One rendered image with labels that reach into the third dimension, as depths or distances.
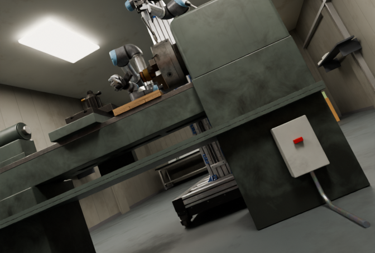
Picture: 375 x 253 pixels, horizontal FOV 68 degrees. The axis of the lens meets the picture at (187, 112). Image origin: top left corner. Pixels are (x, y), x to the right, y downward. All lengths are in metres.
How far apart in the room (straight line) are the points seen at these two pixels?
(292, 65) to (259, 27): 0.28
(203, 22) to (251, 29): 0.27
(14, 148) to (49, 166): 0.34
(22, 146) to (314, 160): 1.75
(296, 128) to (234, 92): 0.37
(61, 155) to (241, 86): 1.13
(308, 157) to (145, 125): 0.88
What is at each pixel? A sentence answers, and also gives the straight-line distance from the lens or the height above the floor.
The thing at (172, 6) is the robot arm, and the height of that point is 1.61.
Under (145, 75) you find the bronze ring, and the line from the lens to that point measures 1.82.
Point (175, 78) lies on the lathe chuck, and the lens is 1.71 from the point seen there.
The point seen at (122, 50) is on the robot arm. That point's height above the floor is 1.43.
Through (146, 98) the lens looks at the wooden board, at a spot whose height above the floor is 0.88.
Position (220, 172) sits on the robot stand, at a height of 0.27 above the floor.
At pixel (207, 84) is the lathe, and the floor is 0.80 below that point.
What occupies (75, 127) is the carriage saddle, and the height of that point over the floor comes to 0.89.
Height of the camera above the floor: 0.43
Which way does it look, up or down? 10 degrees up
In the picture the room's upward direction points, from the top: 23 degrees counter-clockwise
